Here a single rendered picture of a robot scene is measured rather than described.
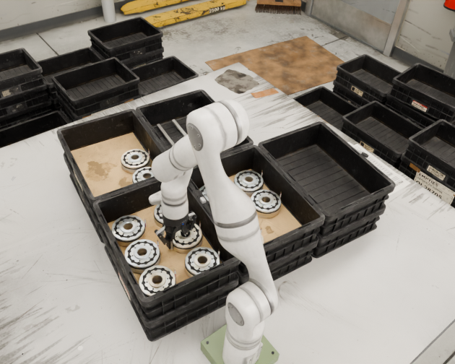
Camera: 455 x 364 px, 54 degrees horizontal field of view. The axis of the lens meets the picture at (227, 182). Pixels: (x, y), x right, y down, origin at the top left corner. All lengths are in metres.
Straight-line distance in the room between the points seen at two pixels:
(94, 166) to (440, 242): 1.27
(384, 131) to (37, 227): 1.94
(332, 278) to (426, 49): 2.99
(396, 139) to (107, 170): 1.70
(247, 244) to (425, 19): 3.47
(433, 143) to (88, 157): 1.75
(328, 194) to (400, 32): 2.90
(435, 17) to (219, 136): 3.45
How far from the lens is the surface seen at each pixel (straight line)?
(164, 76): 3.00
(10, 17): 4.52
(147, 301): 1.17
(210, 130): 0.80
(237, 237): 0.90
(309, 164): 1.69
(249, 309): 1.00
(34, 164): 1.95
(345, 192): 1.62
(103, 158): 1.70
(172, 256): 1.37
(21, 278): 1.58
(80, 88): 2.75
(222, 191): 0.85
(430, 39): 4.20
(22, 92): 2.82
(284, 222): 1.47
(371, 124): 2.77
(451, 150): 2.58
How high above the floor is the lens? 1.93
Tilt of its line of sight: 44 degrees down
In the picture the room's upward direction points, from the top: 3 degrees clockwise
